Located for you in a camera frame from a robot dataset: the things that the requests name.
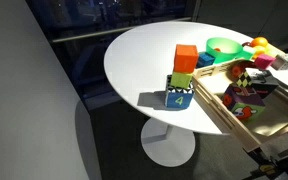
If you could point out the grey patterned block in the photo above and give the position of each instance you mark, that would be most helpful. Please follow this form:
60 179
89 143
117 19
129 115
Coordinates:
281 62

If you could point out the dark red apple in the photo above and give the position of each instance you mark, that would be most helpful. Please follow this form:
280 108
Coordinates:
246 44

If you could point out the pink block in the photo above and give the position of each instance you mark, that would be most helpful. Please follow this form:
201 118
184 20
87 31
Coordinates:
263 61

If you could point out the orange block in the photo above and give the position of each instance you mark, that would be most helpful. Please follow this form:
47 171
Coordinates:
186 58

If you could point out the orange fruit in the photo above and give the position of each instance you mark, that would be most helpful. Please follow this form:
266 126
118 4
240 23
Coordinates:
259 41

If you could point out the lime green block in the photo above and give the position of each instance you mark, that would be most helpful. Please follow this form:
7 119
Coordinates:
181 80

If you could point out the green plastic bowl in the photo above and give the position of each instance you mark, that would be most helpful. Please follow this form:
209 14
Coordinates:
224 49

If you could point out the blue block with number four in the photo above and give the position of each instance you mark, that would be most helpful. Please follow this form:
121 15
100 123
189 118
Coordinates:
177 97

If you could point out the small blue block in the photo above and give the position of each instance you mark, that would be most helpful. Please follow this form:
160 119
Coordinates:
205 59

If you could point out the yellow lemon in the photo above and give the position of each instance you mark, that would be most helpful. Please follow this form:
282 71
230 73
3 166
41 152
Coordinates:
258 51

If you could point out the black white patterned cube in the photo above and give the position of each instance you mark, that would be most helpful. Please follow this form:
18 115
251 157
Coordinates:
262 81

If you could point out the white table pedestal base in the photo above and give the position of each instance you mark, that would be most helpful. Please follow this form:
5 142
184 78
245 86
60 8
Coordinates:
167 145

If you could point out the wooden crate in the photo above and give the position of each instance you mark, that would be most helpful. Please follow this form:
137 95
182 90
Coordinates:
210 84

